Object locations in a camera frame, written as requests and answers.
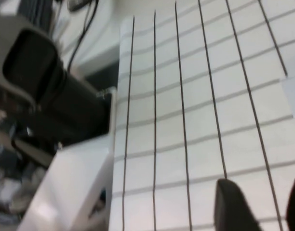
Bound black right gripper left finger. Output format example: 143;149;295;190
214;179;262;231

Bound white black-grid tablecloth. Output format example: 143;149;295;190
108;0;295;231

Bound white cabinet block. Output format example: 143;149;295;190
16;133;114;231

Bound black office chair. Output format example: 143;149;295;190
0;27;114;169

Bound black cable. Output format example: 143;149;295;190
67;0;100;73

